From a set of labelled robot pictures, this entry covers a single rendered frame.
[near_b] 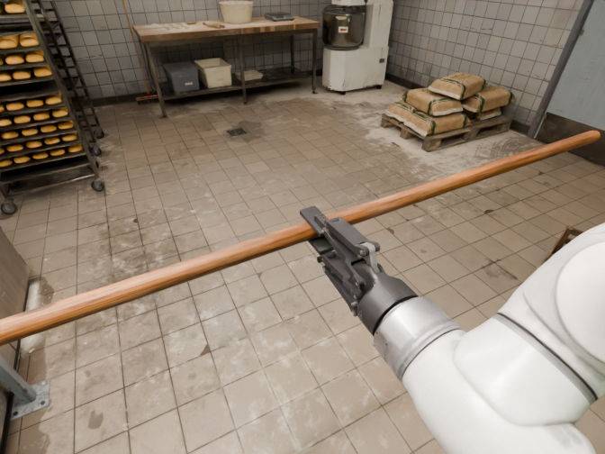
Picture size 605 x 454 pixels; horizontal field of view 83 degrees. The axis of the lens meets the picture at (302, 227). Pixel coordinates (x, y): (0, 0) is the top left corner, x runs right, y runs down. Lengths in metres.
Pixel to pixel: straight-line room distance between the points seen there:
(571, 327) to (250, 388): 1.51
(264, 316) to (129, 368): 0.69
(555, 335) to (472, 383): 0.08
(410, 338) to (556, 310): 0.13
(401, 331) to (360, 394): 1.34
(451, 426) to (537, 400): 0.07
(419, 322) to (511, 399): 0.10
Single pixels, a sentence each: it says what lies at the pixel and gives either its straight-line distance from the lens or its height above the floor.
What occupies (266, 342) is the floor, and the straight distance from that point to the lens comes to 1.85.
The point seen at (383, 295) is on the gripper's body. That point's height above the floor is 1.23.
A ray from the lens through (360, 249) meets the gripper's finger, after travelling 0.44.
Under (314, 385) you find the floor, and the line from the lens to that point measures 1.73.
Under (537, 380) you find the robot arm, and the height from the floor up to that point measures 1.27.
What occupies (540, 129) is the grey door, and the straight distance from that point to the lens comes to 4.56.
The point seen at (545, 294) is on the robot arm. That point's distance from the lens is 0.37.
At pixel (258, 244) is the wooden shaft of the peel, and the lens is 0.52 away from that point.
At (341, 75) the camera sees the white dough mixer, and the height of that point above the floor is 0.27.
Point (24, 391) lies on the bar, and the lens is 2.00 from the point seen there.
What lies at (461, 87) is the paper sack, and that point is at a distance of 3.90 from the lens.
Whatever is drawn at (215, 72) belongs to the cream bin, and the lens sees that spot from 4.88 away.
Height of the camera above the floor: 1.54
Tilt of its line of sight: 38 degrees down
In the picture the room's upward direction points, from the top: straight up
